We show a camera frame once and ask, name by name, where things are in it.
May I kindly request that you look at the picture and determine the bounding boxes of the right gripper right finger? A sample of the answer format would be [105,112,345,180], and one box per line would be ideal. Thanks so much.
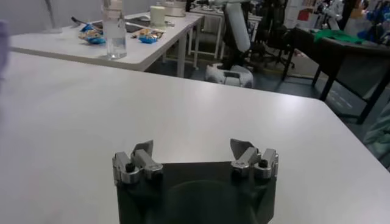
[230,138,279,180]

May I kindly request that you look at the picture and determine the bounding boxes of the brown snack packet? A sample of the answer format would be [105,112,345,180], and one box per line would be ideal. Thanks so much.
[78,29,103,39]

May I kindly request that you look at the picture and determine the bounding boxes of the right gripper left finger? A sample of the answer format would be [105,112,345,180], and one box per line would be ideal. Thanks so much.
[112,139,164,185]

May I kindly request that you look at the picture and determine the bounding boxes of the cream jug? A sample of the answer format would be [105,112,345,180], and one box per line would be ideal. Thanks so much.
[149,5,167,28]

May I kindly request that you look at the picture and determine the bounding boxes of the black office chair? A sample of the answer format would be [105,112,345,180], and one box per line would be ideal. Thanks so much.
[252,0,296,69]

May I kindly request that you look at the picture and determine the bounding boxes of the cream steamer pot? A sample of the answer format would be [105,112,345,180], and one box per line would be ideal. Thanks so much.
[163,0,187,18]

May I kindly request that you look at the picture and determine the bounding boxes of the white humanoid robot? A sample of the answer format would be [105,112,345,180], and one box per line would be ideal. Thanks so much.
[185,0,255,89]

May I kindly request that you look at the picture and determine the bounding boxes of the green cloth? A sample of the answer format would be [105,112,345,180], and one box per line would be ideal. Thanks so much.
[313,29,365,45]

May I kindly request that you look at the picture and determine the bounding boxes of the white shelf red boxes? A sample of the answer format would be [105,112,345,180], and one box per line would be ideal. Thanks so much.
[286,0,317,30]

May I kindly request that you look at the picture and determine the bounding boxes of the yellow snack packet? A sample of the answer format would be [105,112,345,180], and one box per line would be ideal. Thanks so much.
[131,29,152,38]

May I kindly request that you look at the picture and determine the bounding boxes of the white side table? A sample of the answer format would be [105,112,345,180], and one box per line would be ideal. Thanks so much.
[9,12,205,79]

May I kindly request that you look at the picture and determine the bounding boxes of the black table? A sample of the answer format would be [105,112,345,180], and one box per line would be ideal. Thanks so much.
[282,26,390,125]

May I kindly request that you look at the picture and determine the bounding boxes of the large clear water bottle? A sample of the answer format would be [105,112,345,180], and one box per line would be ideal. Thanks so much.
[102,0,128,60]

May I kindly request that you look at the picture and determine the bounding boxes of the grey laptop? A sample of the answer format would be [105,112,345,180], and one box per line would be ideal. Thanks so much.
[91,19,144,33]

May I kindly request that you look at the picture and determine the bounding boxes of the blue snack packet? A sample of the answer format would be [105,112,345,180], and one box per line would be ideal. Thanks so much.
[138,33,164,44]
[85,35,107,45]

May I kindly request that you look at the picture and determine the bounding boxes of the purple t-shirt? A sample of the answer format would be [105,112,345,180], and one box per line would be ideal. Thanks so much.
[0,19,10,80]

